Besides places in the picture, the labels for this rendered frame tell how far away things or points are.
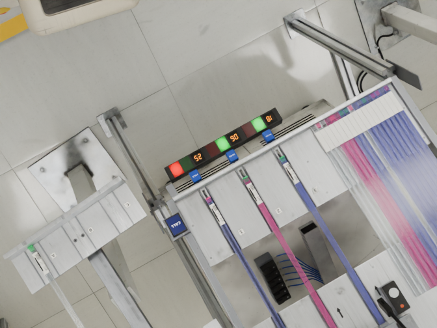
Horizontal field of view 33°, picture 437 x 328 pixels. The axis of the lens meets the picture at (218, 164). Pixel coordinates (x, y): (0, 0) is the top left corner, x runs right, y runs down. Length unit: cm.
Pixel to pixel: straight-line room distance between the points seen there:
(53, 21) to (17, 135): 99
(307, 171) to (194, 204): 31
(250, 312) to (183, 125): 73
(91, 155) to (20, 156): 24
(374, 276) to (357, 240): 44
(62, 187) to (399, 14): 134
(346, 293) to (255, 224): 28
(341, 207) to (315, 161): 34
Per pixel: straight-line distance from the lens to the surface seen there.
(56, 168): 256
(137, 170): 214
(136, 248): 277
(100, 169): 259
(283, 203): 188
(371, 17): 277
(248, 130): 194
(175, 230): 183
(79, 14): 158
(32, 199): 261
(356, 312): 186
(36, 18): 157
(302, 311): 185
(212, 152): 192
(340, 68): 240
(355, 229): 228
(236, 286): 221
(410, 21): 264
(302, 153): 192
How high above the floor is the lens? 234
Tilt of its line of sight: 60 degrees down
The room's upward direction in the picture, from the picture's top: 141 degrees clockwise
